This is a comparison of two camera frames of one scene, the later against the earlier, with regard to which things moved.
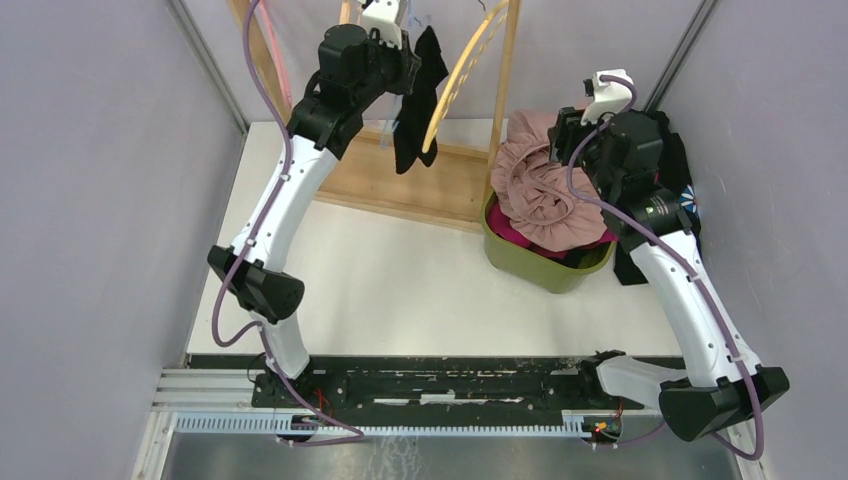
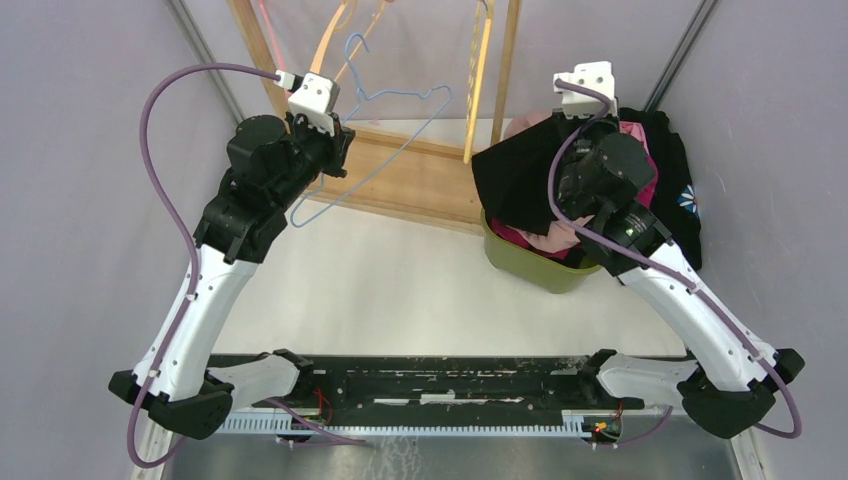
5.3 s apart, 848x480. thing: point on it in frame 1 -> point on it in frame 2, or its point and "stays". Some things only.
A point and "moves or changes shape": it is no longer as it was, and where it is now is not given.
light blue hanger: (397, 107) moves or changes shape
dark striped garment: (418, 113) -> (514, 174)
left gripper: (407, 63) -> (338, 145)
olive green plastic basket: (544, 269) stays
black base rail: (430, 382) stays
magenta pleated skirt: (501, 227) stays
